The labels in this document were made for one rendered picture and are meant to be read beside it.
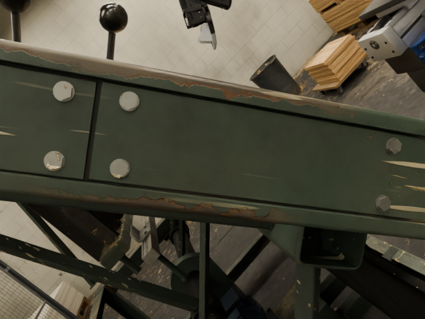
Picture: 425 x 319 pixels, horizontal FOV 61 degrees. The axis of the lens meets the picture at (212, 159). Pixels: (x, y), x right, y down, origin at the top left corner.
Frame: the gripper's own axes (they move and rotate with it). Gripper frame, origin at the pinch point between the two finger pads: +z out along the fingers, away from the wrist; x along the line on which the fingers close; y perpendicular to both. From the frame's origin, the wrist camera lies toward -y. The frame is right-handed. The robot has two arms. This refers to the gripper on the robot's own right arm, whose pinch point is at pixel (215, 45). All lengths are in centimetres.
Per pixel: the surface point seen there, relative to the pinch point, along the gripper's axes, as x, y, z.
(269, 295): -84, -2, 147
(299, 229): 94, 19, 32
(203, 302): 19, 34, 78
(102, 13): 80, 30, 2
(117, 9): 80, 28, 2
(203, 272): 18, 31, 68
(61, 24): -487, 114, -162
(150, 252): 12, 45, 58
